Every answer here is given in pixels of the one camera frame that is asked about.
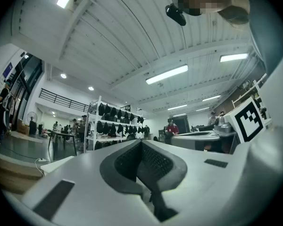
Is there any wooden platform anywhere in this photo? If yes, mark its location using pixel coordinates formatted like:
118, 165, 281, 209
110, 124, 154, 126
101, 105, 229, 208
0, 159, 44, 195

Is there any black balcony railing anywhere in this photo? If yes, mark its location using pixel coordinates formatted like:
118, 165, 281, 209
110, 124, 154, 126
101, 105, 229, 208
39, 88, 90, 113

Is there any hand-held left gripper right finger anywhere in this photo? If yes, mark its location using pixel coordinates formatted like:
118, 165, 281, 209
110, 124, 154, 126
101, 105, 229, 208
135, 139, 245, 226

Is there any person's dark shirt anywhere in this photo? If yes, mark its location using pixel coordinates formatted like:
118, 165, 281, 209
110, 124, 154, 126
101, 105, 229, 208
244, 0, 283, 74

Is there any dark framed table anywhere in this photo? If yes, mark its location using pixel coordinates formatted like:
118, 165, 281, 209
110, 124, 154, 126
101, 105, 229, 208
48, 129, 78, 160

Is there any black head-worn camera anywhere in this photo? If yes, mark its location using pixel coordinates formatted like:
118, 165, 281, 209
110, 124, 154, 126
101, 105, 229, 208
165, 3, 187, 27

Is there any grey shell chair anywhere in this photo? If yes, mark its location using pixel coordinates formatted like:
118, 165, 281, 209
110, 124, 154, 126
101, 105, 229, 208
171, 130, 221, 152

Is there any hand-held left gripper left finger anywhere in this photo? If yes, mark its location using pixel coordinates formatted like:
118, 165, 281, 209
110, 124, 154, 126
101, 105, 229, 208
1, 139, 161, 226

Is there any black standing fan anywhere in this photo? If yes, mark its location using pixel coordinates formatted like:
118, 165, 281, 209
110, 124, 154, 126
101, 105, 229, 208
25, 111, 39, 136

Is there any group of black backpacks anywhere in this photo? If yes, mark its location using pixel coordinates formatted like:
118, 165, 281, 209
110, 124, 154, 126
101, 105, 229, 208
94, 103, 145, 150

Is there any white metal shelf rack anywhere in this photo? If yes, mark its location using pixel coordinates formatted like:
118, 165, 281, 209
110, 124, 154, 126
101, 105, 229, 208
83, 95, 145, 152

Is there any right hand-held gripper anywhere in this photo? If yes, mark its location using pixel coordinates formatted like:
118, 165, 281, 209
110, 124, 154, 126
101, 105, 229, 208
213, 97, 267, 144

